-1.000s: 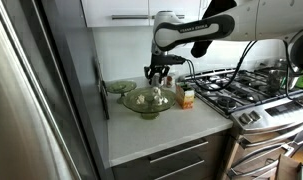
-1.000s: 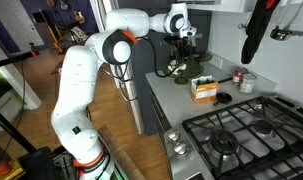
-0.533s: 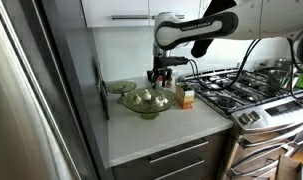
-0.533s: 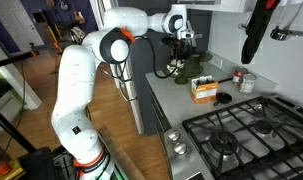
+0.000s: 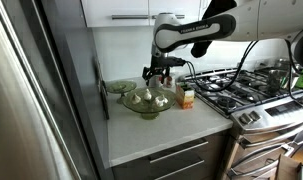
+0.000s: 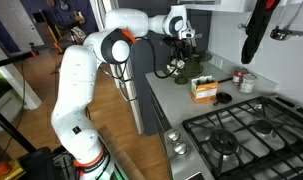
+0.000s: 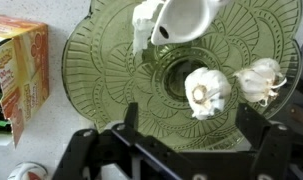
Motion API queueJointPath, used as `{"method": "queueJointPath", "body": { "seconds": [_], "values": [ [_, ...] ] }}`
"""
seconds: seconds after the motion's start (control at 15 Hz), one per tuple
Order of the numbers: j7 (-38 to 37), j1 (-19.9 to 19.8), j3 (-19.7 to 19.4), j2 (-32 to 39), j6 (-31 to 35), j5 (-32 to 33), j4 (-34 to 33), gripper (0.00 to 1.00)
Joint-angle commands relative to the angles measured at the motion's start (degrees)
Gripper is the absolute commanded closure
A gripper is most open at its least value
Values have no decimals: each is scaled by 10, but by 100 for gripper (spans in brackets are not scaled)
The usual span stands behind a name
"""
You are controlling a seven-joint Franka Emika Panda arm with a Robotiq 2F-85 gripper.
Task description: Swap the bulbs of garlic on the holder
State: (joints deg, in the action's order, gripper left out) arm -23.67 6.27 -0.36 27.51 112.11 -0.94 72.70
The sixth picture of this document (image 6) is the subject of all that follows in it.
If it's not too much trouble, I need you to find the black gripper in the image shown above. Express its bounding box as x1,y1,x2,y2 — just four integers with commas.
164,35,189,68

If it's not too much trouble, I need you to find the white garlic bulb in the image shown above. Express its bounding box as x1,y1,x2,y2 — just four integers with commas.
175,59,186,69

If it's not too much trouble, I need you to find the large green glass cake stand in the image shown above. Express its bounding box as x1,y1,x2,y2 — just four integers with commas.
161,59,204,85

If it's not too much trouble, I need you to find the small green glass cake stand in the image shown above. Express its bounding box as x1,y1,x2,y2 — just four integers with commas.
190,51,214,64

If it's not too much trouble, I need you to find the orange tea box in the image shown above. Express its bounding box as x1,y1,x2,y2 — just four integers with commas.
190,75,219,104

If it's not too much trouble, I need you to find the dark grey drawer cabinet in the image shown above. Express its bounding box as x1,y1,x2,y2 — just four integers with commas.
149,88,174,141

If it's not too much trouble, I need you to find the small black cast iron pan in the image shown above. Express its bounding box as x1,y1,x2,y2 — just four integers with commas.
213,92,233,107

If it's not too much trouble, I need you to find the red label tin can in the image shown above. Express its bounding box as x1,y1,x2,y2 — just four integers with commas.
232,67,249,87

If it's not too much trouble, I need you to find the black cast iron stove grate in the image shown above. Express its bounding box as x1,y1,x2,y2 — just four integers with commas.
182,96,303,180

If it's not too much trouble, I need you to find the white label tomato can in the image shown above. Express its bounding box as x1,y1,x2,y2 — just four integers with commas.
239,73,258,95

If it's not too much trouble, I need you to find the hanging steel spoon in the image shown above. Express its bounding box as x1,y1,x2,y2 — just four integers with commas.
238,11,255,33

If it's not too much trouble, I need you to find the steel stove knob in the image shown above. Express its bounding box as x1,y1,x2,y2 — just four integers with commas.
173,142,189,156
167,129,182,143

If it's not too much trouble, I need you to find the black oven mitt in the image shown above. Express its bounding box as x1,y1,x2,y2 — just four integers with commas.
240,0,282,65

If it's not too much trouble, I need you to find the stainless steel gas stove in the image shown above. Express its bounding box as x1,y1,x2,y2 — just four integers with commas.
164,95,303,180

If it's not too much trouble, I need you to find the hanging steel ladle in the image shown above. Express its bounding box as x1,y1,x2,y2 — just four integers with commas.
270,0,303,42

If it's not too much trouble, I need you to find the wooden board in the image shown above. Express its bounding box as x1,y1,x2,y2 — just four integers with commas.
97,125,147,180

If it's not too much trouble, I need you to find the black tripod pole orange clamp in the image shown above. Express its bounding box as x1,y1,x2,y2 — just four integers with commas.
0,41,64,69

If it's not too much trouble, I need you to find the white panel door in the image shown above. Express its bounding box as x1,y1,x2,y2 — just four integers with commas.
0,0,45,55

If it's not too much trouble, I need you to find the black controller box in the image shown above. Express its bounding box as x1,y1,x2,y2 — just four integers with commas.
19,148,56,180

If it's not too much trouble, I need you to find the red emergency stop button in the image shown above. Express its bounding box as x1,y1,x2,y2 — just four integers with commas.
0,161,13,177

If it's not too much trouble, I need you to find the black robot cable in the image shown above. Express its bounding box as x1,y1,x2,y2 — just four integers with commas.
99,35,184,103

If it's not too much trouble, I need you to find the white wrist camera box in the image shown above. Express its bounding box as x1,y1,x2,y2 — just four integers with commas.
178,29,196,41

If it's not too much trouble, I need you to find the white wall outlet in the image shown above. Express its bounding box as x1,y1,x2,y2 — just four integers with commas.
210,55,224,70

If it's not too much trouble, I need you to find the white wall cabinet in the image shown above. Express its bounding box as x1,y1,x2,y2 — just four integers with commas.
176,0,259,14

